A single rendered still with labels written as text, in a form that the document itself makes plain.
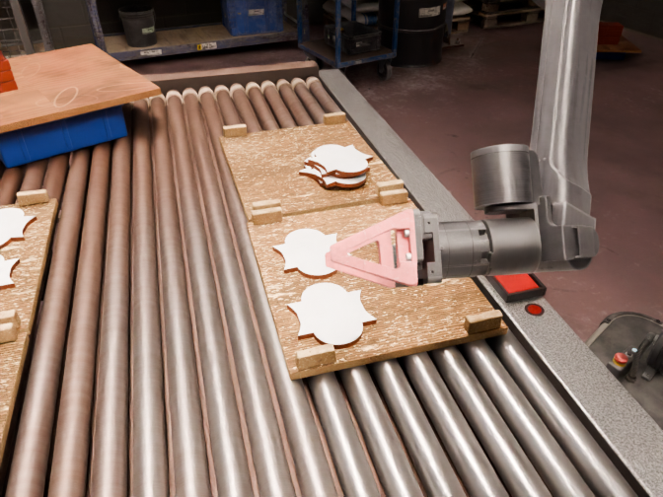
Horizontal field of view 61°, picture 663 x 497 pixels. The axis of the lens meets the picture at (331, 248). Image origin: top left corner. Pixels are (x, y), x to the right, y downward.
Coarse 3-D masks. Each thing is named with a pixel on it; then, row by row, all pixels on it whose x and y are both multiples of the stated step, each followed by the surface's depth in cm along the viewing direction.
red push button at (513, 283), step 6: (498, 276) 99; (504, 276) 99; (510, 276) 99; (516, 276) 99; (522, 276) 99; (528, 276) 99; (504, 282) 98; (510, 282) 98; (516, 282) 98; (522, 282) 98; (528, 282) 98; (534, 282) 98; (510, 288) 97; (516, 288) 97; (522, 288) 97; (528, 288) 97
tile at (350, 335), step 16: (320, 288) 94; (336, 288) 94; (288, 304) 91; (304, 304) 91; (320, 304) 91; (336, 304) 91; (352, 304) 91; (304, 320) 88; (320, 320) 88; (336, 320) 88; (352, 320) 88; (368, 320) 88; (304, 336) 86; (320, 336) 85; (336, 336) 85; (352, 336) 85
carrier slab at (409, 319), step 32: (288, 224) 112; (320, 224) 112; (352, 224) 112; (256, 256) 103; (288, 288) 96; (352, 288) 96; (384, 288) 96; (416, 288) 96; (448, 288) 96; (288, 320) 89; (384, 320) 89; (416, 320) 89; (448, 320) 89; (288, 352) 84; (352, 352) 84; (384, 352) 84; (416, 352) 85
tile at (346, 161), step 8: (320, 152) 128; (328, 152) 128; (336, 152) 128; (344, 152) 128; (352, 152) 128; (360, 152) 128; (312, 160) 125; (320, 160) 125; (328, 160) 125; (336, 160) 125; (344, 160) 125; (352, 160) 125; (360, 160) 125; (368, 160) 126; (328, 168) 122; (336, 168) 122; (344, 168) 122; (352, 168) 122; (360, 168) 122
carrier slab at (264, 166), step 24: (240, 144) 141; (264, 144) 141; (288, 144) 141; (312, 144) 141; (336, 144) 141; (360, 144) 141; (240, 168) 131; (264, 168) 131; (288, 168) 131; (384, 168) 131; (240, 192) 122; (264, 192) 122; (288, 192) 122; (312, 192) 122; (336, 192) 122; (360, 192) 122
